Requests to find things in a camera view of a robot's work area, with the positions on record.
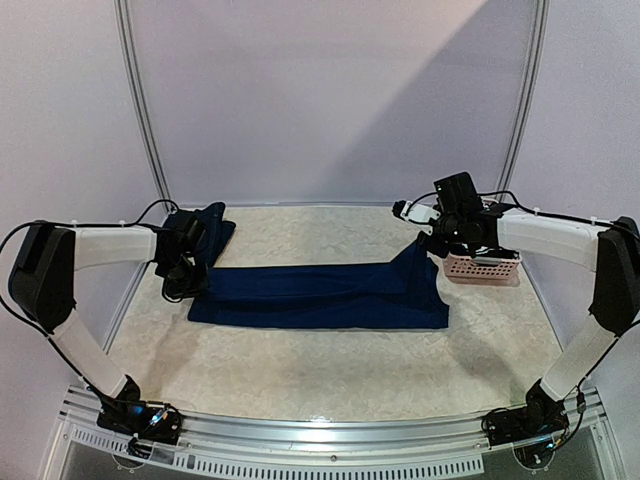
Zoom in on right aluminium frame post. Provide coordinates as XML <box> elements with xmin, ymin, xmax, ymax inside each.
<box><xmin>496</xmin><ymin>0</ymin><xmax>550</xmax><ymax>191</ymax></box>

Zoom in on blue garment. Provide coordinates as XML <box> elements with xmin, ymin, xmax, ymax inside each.
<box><xmin>187</xmin><ymin>242</ymin><xmax>449</xmax><ymax>330</ymax></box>

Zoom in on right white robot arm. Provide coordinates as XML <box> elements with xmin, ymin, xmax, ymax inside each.
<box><xmin>403</xmin><ymin>172</ymin><xmax>639</xmax><ymax>401</ymax></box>

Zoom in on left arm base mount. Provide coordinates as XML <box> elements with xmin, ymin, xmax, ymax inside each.
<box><xmin>94</xmin><ymin>376</ymin><xmax>184</xmax><ymax>445</ymax></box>

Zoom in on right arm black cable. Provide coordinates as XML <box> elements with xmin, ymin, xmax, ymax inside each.
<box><xmin>409</xmin><ymin>188</ymin><xmax>640</xmax><ymax>401</ymax></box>

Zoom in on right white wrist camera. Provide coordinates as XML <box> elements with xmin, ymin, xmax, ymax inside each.
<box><xmin>392</xmin><ymin>200</ymin><xmax>441</xmax><ymax>225</ymax></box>

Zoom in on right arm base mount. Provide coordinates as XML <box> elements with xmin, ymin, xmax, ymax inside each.
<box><xmin>481</xmin><ymin>391</ymin><xmax>586</xmax><ymax>471</ymax></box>

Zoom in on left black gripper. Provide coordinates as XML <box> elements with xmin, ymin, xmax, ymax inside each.
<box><xmin>159</xmin><ymin>254</ymin><xmax>210</xmax><ymax>299</ymax></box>

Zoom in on left aluminium frame post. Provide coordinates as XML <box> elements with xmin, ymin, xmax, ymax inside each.
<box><xmin>114</xmin><ymin>0</ymin><xmax>172</xmax><ymax>200</ymax></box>

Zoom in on aluminium frame post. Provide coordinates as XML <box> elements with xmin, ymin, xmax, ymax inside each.
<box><xmin>496</xmin><ymin>0</ymin><xmax>550</xmax><ymax>191</ymax></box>
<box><xmin>114</xmin><ymin>0</ymin><xmax>172</xmax><ymax>200</ymax></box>

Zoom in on dark blue denim jeans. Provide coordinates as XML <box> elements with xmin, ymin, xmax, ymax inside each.
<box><xmin>154</xmin><ymin>202</ymin><xmax>236</xmax><ymax>279</ymax></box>

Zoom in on aluminium front rail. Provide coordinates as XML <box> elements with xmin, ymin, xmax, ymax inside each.
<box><xmin>42</xmin><ymin>387</ymin><xmax>626</xmax><ymax>479</ymax></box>

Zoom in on pink plastic laundry basket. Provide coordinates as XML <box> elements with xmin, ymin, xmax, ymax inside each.
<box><xmin>443</xmin><ymin>233</ymin><xmax>522</xmax><ymax>286</ymax></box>

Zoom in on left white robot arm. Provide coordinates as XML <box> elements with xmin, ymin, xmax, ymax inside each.
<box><xmin>8</xmin><ymin>210</ymin><xmax>208</xmax><ymax>434</ymax></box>

